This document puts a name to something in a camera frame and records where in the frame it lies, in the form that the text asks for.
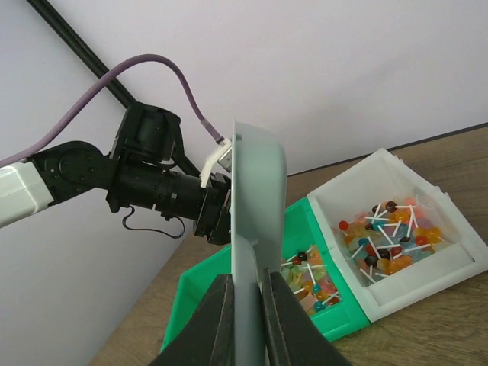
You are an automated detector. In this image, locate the white candy bin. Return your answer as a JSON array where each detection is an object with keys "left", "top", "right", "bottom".
[{"left": 307, "top": 149, "right": 487, "bottom": 321}]

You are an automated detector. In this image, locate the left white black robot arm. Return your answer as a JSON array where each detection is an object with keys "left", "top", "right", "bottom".
[{"left": 1, "top": 102, "right": 231, "bottom": 246}]

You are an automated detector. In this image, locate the green candy bin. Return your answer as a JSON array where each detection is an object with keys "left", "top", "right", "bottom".
[{"left": 162, "top": 198, "right": 370, "bottom": 348}]

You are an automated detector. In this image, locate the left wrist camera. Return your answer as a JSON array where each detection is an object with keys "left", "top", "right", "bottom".
[{"left": 200, "top": 138, "right": 233, "bottom": 188}]

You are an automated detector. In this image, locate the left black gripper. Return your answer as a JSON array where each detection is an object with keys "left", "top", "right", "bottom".
[{"left": 194, "top": 173, "right": 231, "bottom": 245}]

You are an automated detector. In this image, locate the black frame post left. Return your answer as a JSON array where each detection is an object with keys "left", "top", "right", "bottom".
[{"left": 27, "top": 0, "right": 136, "bottom": 108}]

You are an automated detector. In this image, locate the light blue slotted scoop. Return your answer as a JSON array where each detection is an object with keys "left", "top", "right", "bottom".
[{"left": 230, "top": 122, "right": 286, "bottom": 365}]

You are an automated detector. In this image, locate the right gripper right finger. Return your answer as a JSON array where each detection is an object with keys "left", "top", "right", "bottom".
[{"left": 261, "top": 268, "right": 351, "bottom": 366}]

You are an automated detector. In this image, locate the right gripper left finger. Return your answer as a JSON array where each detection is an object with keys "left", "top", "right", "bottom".
[{"left": 150, "top": 274, "right": 235, "bottom": 366}]

